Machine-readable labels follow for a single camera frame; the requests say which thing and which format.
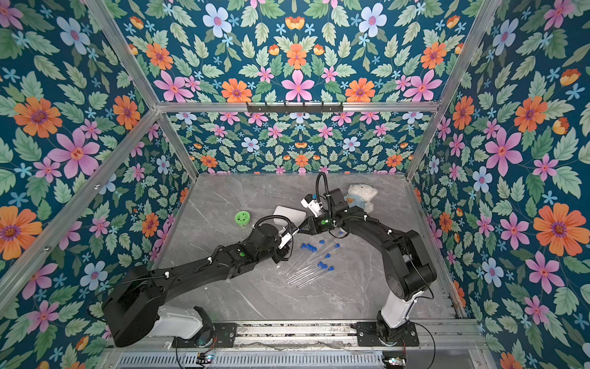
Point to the white rectangular plastic box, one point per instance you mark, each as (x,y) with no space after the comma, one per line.
(297,217)

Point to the green lidded small jar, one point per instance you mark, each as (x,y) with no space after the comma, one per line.
(242,219)

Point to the aluminium front rail frame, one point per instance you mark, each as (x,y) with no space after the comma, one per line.
(285,337)

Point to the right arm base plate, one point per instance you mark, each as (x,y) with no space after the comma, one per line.
(379,334)

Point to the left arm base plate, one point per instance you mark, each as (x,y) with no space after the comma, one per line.
(216,335)

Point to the test tube near teddy bear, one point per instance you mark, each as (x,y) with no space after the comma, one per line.
(334,233)

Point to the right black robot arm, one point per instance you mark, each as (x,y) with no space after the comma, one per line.
(407,265)

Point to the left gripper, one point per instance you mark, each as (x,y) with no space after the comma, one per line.
(283,251)

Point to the white ventilation grille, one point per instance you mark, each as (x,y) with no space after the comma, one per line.
(253,359)

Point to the black hook rail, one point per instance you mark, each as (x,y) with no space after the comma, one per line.
(287,108)

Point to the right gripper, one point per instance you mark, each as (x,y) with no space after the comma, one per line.
(309,224)

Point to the test tube middle right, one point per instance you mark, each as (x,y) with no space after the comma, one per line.
(325,254)

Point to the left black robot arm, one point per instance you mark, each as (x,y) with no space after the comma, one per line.
(137,306)

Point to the white teddy bear blue shirt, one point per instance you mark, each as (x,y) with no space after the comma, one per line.
(361,196)

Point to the test tube group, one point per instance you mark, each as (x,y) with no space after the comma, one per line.
(307,271)
(309,276)
(314,278)

